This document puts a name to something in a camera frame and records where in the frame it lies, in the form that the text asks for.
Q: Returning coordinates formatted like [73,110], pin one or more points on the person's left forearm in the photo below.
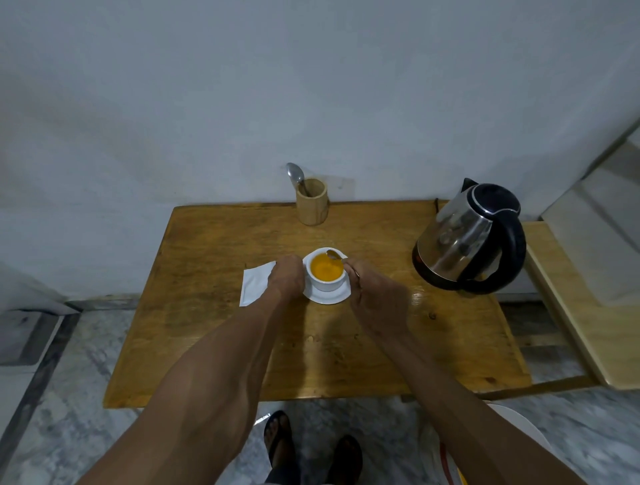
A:
[200,394]

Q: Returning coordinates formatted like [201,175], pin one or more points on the steel and black electric kettle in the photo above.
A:
[460,240]

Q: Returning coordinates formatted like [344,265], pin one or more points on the white paper napkin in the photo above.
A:
[254,284]

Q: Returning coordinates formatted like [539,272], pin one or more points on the person's right foot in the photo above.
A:
[346,459]

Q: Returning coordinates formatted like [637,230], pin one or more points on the person's left foot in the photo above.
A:
[280,439]

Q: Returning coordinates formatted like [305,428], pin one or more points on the person's left fingers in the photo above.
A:
[296,265]

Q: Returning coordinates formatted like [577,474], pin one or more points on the metal spoon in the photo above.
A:
[296,173]

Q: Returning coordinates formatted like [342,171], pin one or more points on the white saucer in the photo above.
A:
[325,298]

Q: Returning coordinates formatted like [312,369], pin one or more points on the person's left hand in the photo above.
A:
[287,280]

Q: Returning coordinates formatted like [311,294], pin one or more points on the person's right hand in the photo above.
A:
[377,300]

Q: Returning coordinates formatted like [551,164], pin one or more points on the person's right forearm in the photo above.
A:
[465,414]

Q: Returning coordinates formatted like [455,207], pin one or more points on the person's foot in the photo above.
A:
[280,439]
[346,459]

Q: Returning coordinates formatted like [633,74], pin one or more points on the white tea cup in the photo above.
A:
[325,285]

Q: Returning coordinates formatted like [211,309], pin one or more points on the orange tea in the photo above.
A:
[326,268]

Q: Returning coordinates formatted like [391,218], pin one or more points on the person's right fingers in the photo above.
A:
[353,272]

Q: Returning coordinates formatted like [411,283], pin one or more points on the light wooden bench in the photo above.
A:
[580,305]

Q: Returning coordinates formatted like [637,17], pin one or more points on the small metal teaspoon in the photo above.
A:
[334,255]

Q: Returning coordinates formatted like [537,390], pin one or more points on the bamboo cutlery holder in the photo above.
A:
[312,206]

